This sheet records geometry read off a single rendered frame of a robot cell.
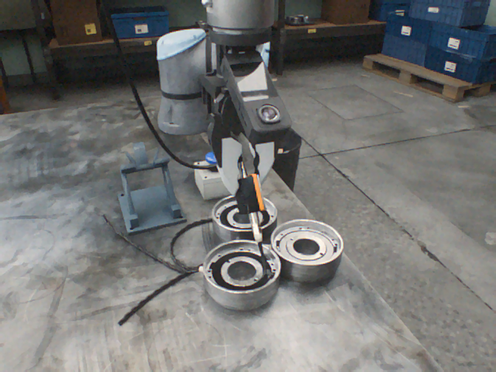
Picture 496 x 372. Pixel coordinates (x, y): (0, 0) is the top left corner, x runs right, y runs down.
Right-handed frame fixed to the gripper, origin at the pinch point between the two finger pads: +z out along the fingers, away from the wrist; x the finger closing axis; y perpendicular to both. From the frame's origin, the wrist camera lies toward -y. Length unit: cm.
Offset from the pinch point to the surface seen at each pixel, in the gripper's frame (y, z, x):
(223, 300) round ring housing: -7.8, 11.2, 6.6
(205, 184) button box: 18.5, 9.7, 0.5
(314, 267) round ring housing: -8.2, 9.7, -6.4
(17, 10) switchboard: 380, 22, 57
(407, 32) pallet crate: 289, 50, -293
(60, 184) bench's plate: 35.5, 13.3, 25.6
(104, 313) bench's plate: -2.1, 13.3, 21.2
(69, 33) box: 349, 39, 18
